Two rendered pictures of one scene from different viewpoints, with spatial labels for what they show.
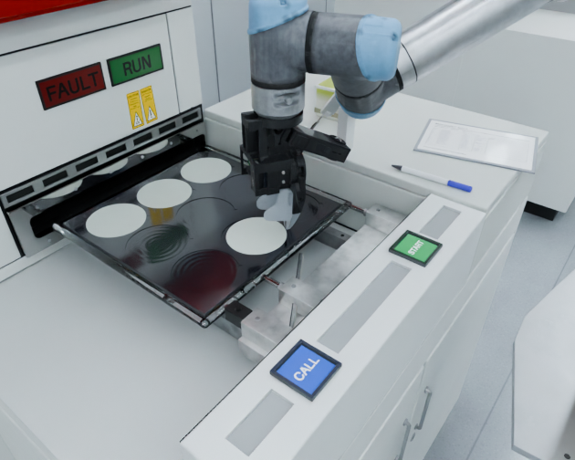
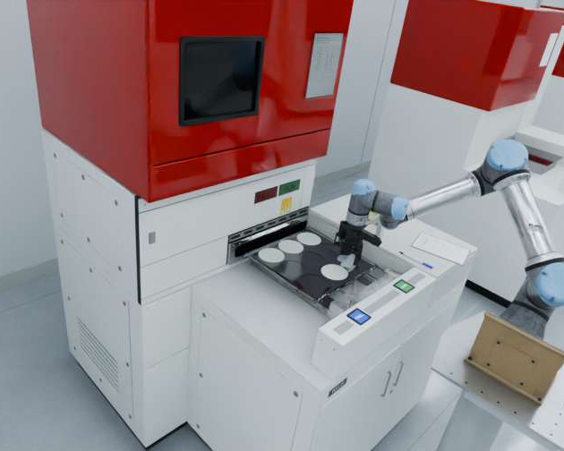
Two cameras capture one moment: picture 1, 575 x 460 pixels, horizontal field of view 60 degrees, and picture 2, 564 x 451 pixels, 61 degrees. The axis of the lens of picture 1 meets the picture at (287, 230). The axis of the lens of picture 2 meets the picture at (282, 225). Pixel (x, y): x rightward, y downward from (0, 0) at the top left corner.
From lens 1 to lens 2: 0.97 m
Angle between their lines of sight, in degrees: 9
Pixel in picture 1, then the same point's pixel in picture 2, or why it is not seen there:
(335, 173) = (371, 251)
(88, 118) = (267, 208)
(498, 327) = not seen: hidden behind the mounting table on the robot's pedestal
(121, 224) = (274, 257)
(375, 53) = (397, 210)
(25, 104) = (249, 200)
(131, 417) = (283, 332)
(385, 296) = (389, 301)
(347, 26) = (388, 199)
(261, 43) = (356, 199)
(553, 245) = not seen: hidden behind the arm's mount
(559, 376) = (457, 350)
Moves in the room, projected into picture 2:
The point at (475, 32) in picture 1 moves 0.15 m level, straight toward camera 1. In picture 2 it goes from (439, 204) to (431, 220)
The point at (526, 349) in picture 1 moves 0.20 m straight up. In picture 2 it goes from (445, 338) to (463, 292)
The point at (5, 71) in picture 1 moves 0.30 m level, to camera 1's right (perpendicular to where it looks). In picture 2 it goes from (248, 188) to (329, 201)
